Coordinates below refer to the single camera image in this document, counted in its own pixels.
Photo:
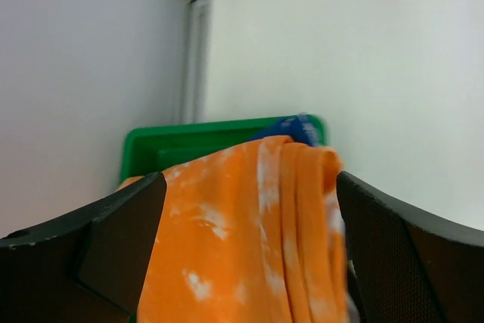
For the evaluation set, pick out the green plastic bin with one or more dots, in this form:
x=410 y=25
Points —
x=154 y=149

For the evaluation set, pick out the orange white trousers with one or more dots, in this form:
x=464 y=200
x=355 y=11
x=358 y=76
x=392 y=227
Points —
x=252 y=233

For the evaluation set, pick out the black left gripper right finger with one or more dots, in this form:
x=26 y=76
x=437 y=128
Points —
x=410 y=265

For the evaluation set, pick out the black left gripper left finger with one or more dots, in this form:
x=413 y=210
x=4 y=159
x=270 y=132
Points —
x=88 y=265

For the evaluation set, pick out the blue patterned trousers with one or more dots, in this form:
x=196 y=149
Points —
x=302 y=128

